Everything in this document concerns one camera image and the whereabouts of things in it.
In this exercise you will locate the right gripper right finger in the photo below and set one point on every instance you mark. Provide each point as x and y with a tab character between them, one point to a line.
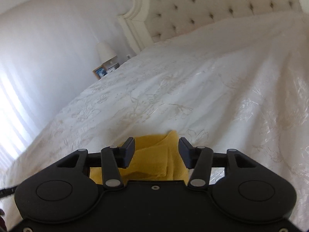
199	159

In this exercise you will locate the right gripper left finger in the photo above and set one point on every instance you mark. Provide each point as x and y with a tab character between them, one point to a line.
113	158

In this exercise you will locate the yellow knit sweater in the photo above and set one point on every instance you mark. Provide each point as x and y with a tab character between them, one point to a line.
156	158

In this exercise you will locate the white embroidered bedspread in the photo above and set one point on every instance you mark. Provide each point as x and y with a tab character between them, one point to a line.
240	83

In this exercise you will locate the white table lamp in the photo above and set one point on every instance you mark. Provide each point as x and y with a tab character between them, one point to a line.
107	55

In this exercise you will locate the cream tufted headboard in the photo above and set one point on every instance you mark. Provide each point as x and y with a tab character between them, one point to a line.
151	21

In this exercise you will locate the wooden picture frame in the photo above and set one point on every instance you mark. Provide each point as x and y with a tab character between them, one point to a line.
100	72

